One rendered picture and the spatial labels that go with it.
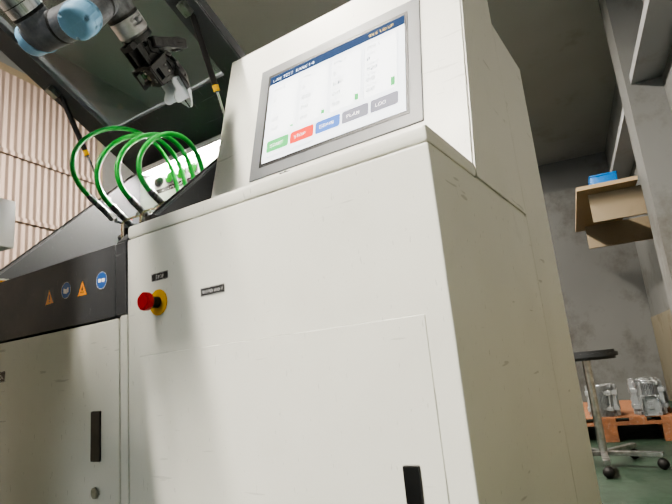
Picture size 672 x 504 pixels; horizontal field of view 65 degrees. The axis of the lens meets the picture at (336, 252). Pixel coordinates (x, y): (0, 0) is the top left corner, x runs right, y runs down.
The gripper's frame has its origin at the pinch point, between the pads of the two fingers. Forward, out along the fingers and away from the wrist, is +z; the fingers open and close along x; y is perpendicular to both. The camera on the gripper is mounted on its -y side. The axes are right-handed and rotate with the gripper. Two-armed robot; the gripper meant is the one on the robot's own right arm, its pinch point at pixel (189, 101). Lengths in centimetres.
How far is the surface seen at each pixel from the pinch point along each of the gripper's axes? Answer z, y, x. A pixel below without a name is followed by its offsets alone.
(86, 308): 15, 56, -5
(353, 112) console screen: 10.3, 3.8, 46.4
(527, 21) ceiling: 161, -343, 15
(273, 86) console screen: 6.7, -10.7, 18.4
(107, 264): 9.5, 48.4, 0.8
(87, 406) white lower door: 27, 74, -1
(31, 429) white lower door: 31, 80, -22
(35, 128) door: 43, -116, -274
